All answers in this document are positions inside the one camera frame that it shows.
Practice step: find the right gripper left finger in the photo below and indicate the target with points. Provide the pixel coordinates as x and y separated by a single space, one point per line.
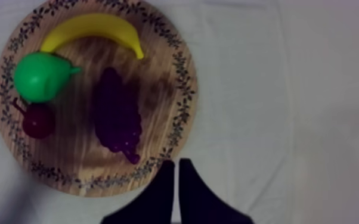
154 203

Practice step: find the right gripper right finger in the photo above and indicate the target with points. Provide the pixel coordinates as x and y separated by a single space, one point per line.
200 203

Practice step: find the purple toy grapes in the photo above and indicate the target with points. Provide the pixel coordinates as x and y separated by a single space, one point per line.
117 115

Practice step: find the round wooden board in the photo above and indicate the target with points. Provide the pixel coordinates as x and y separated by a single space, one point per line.
82 131

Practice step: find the small red fruit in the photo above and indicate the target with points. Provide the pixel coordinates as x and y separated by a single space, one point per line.
37 120

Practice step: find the green toy pear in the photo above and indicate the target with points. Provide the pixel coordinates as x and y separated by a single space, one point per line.
40 76

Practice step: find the yellow toy banana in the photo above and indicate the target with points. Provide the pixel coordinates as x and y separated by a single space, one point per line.
98 26

